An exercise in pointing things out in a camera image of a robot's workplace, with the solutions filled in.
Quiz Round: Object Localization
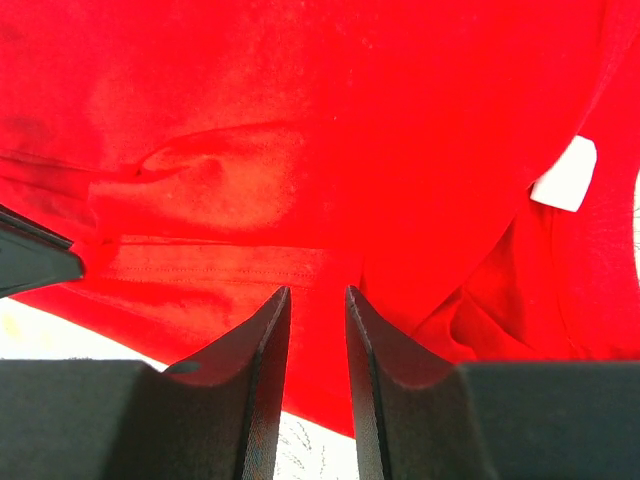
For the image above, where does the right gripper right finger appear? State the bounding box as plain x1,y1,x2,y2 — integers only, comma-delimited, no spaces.
346,287,639,479

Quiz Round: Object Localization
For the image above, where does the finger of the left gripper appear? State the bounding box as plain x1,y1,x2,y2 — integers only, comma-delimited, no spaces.
1,205,84,296

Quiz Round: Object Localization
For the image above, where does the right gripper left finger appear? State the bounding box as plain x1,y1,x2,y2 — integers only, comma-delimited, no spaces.
1,287,291,479

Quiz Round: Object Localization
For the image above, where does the red t shirt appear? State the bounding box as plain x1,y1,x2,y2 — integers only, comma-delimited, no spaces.
1,1,639,435

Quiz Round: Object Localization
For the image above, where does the floral table cloth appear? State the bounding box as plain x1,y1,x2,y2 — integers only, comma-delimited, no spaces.
1,174,639,479

